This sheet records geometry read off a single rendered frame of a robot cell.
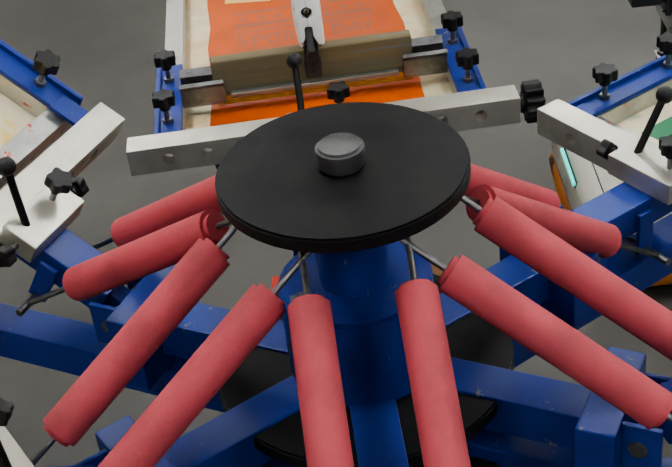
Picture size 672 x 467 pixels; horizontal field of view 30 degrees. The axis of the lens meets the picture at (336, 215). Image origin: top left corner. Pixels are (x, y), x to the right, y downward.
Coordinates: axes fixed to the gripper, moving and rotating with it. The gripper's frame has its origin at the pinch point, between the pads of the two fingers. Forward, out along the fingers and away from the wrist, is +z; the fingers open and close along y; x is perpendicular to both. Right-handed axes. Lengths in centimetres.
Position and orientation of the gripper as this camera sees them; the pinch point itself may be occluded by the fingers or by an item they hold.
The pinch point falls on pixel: (312, 61)
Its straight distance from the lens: 240.1
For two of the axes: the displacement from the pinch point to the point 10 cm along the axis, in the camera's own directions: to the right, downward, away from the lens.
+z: 1.0, 8.2, 5.6
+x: -9.9, 1.4, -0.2
